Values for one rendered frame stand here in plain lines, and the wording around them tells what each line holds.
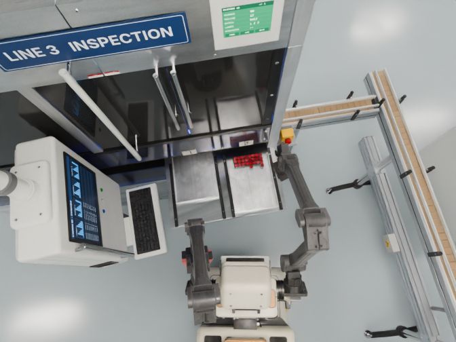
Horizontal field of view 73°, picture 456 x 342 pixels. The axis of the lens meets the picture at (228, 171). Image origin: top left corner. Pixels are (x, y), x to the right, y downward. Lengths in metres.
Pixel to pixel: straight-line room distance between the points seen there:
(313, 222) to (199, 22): 0.74
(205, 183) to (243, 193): 0.24
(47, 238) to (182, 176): 0.88
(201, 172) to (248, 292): 0.88
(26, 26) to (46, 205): 0.63
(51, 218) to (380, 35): 3.49
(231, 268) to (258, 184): 0.69
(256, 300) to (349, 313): 1.57
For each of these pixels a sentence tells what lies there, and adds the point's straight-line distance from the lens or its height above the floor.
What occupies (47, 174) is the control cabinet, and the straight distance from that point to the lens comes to 1.40.
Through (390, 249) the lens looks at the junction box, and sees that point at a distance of 2.40.
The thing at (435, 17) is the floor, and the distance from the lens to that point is 4.31.
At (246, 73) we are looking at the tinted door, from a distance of 1.26.
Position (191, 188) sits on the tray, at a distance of 1.91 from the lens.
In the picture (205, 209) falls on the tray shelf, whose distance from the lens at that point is 1.86.
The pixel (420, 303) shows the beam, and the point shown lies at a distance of 2.43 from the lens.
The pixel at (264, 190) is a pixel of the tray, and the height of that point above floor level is 0.88.
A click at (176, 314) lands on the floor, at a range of 2.76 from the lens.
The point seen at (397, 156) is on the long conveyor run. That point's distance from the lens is 2.13.
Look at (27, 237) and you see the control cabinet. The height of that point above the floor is 1.55.
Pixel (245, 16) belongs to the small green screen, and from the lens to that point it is 1.02.
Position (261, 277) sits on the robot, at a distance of 1.33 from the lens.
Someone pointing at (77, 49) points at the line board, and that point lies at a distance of 1.10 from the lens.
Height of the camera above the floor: 2.70
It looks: 71 degrees down
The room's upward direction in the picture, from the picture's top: 7 degrees counter-clockwise
